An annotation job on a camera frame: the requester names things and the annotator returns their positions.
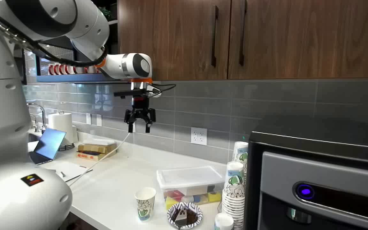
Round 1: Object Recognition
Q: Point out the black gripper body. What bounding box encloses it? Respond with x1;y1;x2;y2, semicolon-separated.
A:
125;96;158;125

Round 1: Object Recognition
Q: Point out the clear plastic storage container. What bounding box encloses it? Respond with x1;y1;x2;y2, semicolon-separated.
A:
156;165;227;211

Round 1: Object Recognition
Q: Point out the white paper towel roll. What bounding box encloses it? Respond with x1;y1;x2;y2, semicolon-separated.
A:
48;111;77;148

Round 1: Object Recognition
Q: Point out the red toy block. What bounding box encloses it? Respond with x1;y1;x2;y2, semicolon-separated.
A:
167;189;187;202

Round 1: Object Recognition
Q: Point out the white paper sheet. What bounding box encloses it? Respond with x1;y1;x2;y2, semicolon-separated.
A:
47;160;94;183

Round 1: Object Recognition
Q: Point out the printed paper cup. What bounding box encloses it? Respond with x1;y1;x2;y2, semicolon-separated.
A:
133;187;158;222

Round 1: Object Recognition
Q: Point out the row of red white cups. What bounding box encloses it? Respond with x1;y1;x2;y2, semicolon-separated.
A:
48;61;105;78

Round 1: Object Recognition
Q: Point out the wooden cabinet door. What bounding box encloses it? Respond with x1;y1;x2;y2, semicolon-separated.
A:
228;0;368;81
118;0;232;82

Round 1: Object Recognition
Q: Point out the foil dish with dark food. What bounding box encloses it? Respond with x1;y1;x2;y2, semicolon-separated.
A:
167;202;205;230

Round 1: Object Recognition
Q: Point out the small upturned paper cup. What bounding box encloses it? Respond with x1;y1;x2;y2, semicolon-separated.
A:
214;212;236;230

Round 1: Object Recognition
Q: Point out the black and silver coffee machine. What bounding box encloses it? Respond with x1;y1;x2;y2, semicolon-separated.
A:
243;114;368;230

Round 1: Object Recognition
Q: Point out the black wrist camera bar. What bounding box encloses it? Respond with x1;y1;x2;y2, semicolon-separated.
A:
114;87;156;101

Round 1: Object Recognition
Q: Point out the thin white cable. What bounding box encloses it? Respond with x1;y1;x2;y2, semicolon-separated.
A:
63;132;133;185

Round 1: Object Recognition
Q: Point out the black cabinet door handle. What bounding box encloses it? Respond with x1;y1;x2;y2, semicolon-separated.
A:
210;4;220;69
238;0;250;68

